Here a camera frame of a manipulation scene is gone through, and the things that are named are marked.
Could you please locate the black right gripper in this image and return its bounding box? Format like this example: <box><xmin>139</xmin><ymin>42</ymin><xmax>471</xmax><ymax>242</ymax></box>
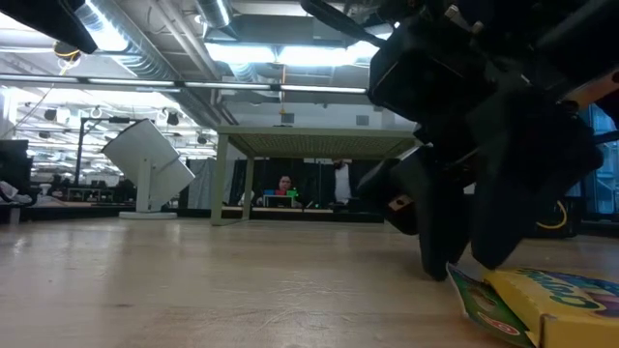
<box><xmin>357</xmin><ymin>0</ymin><xmax>605</xmax><ymax>270</ymax></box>

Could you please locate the yellow green crayon box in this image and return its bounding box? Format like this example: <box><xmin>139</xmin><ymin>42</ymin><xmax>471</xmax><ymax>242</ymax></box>
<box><xmin>445</xmin><ymin>263</ymin><xmax>619</xmax><ymax>348</ymax></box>

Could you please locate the standing person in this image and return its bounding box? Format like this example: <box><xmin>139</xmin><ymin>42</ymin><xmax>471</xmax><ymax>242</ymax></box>
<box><xmin>332</xmin><ymin>158</ymin><xmax>354</xmax><ymax>205</ymax></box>

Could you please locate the green perforated metal shelf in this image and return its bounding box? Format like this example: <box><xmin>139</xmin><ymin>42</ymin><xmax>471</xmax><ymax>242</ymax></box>
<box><xmin>210</xmin><ymin>125</ymin><xmax>422</xmax><ymax>227</ymax></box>

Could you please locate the seated person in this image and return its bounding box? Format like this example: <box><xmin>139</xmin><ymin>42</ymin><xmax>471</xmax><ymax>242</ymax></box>
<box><xmin>274</xmin><ymin>174</ymin><xmax>299</xmax><ymax>207</ymax></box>

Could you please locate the laptop with coloured stickers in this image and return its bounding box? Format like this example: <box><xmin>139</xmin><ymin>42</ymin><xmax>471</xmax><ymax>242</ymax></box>
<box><xmin>262</xmin><ymin>188</ymin><xmax>300</xmax><ymax>209</ymax></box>

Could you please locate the long LED light bar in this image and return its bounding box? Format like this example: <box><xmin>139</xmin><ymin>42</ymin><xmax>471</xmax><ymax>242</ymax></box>
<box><xmin>0</xmin><ymin>72</ymin><xmax>368</xmax><ymax>96</ymax></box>

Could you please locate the black metal stand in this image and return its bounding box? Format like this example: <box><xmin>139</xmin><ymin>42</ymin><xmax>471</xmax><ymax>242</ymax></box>
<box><xmin>74</xmin><ymin>115</ymin><xmax>132</xmax><ymax>188</ymax></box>

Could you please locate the black monitor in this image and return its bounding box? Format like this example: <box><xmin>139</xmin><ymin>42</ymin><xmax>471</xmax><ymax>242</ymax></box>
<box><xmin>0</xmin><ymin>138</ymin><xmax>31</xmax><ymax>194</ymax></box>

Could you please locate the yellow extension cord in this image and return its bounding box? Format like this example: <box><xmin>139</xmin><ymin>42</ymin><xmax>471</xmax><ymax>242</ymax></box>
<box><xmin>535</xmin><ymin>199</ymin><xmax>568</xmax><ymax>231</ymax></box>

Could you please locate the black aluminium table frame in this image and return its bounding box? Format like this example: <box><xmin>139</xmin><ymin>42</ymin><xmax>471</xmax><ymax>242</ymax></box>
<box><xmin>0</xmin><ymin>205</ymin><xmax>388</xmax><ymax>224</ymax></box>

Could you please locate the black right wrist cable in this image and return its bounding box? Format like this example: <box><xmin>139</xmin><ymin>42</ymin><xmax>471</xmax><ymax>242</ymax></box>
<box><xmin>299</xmin><ymin>0</ymin><xmax>388</xmax><ymax>47</ymax></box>

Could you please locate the silver ventilation duct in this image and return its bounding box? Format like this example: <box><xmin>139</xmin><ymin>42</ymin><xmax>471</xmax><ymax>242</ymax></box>
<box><xmin>76</xmin><ymin>0</ymin><xmax>238</xmax><ymax>128</ymax></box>

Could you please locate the yellow cable coil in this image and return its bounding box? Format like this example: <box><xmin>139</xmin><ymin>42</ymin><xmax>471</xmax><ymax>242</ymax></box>
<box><xmin>51</xmin><ymin>41</ymin><xmax>82</xmax><ymax>76</ymax></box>

